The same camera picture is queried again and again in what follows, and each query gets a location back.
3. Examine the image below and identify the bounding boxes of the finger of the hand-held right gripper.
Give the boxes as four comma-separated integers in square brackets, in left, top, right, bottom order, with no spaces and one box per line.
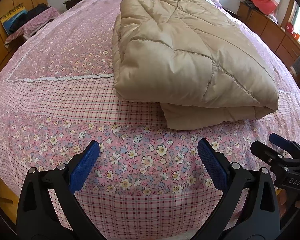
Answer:
[269,133,300,156]
[250,140,291,167]

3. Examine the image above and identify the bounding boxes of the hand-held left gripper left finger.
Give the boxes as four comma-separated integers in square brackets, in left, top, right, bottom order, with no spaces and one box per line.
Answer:
[16,140,104,240]

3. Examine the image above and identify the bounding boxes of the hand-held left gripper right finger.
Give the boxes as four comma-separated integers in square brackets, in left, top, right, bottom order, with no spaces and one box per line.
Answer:
[190,138,282,240]

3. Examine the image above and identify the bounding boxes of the beige puffer jacket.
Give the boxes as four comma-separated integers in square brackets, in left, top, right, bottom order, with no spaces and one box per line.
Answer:
[112,0,280,131]

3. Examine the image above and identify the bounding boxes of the dark clothes on dresser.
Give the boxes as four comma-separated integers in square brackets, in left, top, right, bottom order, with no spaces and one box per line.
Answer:
[244,0,261,10]

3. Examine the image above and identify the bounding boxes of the pink floral bedspread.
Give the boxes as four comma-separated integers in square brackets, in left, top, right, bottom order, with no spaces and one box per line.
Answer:
[0,0,300,240]

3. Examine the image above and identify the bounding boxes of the brown wooden dresser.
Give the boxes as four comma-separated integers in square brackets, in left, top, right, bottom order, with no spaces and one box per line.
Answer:
[237,1,300,68]

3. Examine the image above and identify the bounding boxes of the pink floral cloth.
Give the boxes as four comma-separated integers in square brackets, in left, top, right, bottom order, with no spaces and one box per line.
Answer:
[4,6,62,48]

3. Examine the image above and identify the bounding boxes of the dark clothing pile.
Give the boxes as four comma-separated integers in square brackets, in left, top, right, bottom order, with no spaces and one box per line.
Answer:
[9,4,50,32]

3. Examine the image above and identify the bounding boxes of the dark wooden nightstand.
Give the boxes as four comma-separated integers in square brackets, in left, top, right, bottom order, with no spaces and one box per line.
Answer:
[63,0,92,12]

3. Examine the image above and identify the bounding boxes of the wooden bed frame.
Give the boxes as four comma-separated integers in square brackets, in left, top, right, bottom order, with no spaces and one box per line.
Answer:
[0,172,18,221]

